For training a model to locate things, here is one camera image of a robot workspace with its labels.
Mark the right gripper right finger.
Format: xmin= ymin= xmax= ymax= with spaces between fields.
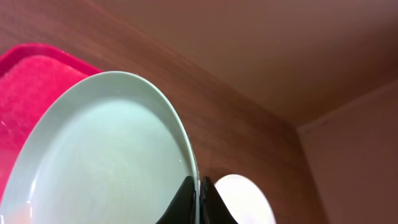
xmin=200 ymin=176 xmax=238 ymax=224

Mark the light blue plate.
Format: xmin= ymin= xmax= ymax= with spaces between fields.
xmin=1 ymin=72 xmax=199 ymax=223

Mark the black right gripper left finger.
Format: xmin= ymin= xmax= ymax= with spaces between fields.
xmin=156 ymin=176 xmax=197 ymax=224

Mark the white plate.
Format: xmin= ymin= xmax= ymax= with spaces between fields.
xmin=215 ymin=174 xmax=276 ymax=224

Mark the red plastic tray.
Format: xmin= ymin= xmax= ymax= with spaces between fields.
xmin=1 ymin=43 xmax=100 ymax=190

